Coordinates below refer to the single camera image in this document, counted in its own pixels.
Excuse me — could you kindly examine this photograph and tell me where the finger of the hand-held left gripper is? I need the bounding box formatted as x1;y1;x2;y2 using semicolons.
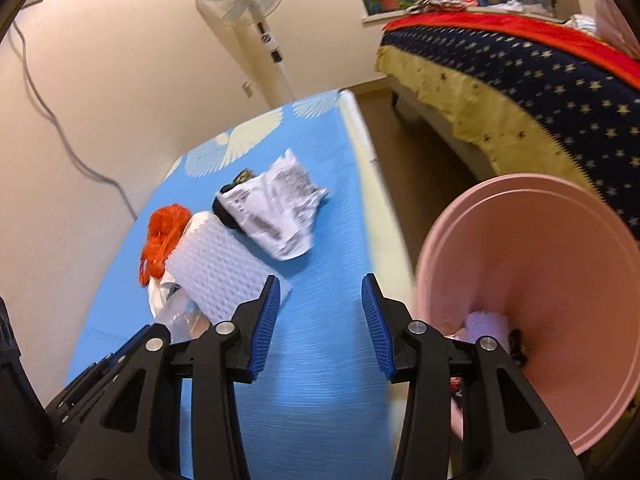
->
45;325;151;428

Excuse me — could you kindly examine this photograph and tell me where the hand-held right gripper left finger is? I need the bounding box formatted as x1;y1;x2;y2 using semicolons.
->
60;275;282;480

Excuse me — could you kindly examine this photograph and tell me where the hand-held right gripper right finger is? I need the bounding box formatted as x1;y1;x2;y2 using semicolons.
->
361;273;586;480

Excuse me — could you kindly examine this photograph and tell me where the clear plastic bottle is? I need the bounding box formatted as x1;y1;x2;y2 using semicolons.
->
152;295;211;346

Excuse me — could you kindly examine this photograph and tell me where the large purple foam net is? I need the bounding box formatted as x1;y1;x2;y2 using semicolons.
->
165;215;293;323

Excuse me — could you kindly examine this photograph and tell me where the small purple foam net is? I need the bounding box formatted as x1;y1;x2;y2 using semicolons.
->
462;310;513;346

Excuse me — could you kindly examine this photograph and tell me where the pink plastic bin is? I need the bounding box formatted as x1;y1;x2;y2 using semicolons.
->
414;173;640;456

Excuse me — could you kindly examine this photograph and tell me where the blue patterned table mat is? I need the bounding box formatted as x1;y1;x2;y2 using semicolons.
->
67;89;416;480

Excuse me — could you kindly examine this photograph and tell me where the black round object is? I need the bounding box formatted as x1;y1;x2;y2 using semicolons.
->
212;185;243;231

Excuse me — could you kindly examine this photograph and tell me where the red mesh bag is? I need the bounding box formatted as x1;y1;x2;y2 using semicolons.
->
139;203;193;286

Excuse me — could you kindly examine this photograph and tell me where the crumpled white printed paper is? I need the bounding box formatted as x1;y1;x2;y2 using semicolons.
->
220;149;331;261

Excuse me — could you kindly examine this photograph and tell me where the white table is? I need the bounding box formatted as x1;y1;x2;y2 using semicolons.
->
337;89;426;311

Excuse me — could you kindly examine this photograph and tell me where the yellow star-print bed sheet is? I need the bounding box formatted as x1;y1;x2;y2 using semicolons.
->
375;45;608;196

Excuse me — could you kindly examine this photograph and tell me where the red blanket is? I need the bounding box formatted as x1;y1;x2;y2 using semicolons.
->
382;10;640;88

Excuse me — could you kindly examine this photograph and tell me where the striped cloth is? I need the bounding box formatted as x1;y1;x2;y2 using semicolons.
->
406;0;468;16

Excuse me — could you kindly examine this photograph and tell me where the white cloth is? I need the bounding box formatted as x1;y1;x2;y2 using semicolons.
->
570;12;598;36

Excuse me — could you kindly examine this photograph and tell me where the plaid pillow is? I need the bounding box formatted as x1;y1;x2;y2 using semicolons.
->
595;0;640;56

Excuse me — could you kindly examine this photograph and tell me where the grey wall cable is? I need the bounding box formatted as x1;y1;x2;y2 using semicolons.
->
10;0;138;223

